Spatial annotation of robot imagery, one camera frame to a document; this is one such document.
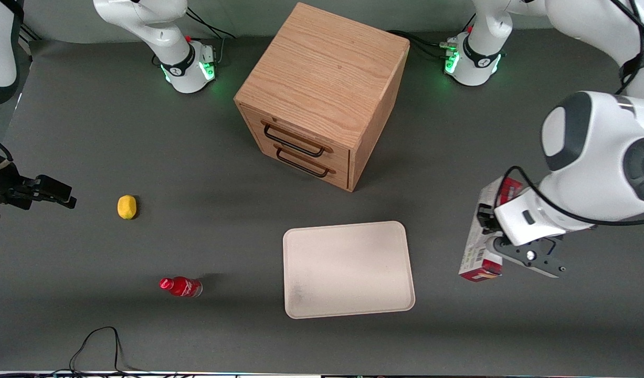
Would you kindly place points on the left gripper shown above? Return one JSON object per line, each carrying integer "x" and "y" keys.
{"x": 485, "y": 217}

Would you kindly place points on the beige plastic tray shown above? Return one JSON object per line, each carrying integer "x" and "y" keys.
{"x": 348, "y": 269}

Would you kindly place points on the wooden drawer cabinet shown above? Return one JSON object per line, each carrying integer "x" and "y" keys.
{"x": 322, "y": 68}

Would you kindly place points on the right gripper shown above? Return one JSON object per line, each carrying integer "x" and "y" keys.
{"x": 1, "y": 185}

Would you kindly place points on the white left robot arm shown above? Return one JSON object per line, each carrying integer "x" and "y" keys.
{"x": 594, "y": 136}

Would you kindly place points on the red cookie box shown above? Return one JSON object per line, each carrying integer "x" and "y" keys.
{"x": 476, "y": 260}

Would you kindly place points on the red soda bottle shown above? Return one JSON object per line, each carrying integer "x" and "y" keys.
{"x": 182, "y": 286}

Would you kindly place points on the yellow lemon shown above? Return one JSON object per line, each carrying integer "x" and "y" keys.
{"x": 126, "y": 207}

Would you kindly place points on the wooden drawer front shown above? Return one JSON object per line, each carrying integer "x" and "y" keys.
{"x": 314, "y": 170}
{"x": 301, "y": 131}

